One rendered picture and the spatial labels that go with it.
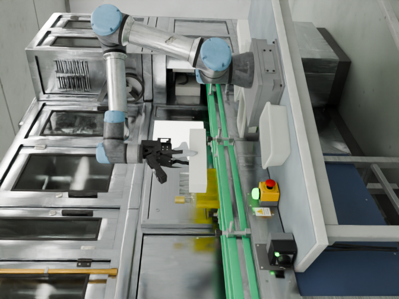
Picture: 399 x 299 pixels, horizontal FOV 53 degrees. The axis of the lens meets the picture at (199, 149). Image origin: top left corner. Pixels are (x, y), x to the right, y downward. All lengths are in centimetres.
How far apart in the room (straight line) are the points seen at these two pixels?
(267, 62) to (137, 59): 123
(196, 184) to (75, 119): 151
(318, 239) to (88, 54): 195
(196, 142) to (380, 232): 68
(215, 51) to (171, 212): 83
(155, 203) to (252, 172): 52
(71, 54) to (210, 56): 142
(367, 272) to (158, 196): 103
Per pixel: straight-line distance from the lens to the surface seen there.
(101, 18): 156
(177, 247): 185
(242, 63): 164
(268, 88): 156
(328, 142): 263
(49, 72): 286
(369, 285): 152
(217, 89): 261
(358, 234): 133
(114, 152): 145
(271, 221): 156
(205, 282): 174
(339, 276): 150
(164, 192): 204
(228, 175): 176
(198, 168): 141
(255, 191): 159
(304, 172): 132
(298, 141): 139
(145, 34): 154
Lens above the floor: 115
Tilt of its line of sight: 3 degrees down
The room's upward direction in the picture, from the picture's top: 89 degrees counter-clockwise
